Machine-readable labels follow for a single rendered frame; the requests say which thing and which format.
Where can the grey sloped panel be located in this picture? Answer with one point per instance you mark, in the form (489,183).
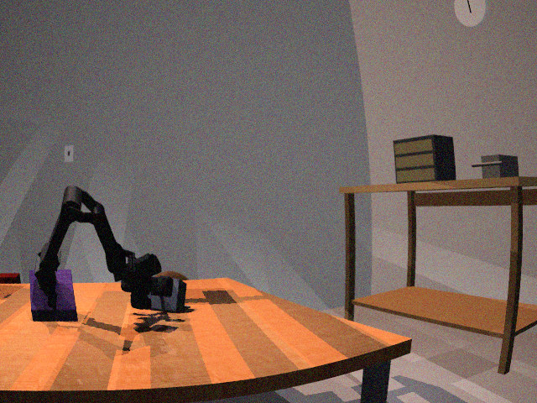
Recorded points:
(174,303)

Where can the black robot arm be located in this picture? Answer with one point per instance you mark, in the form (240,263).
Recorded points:
(48,259)

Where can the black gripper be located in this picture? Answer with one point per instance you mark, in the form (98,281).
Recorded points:
(158,286)

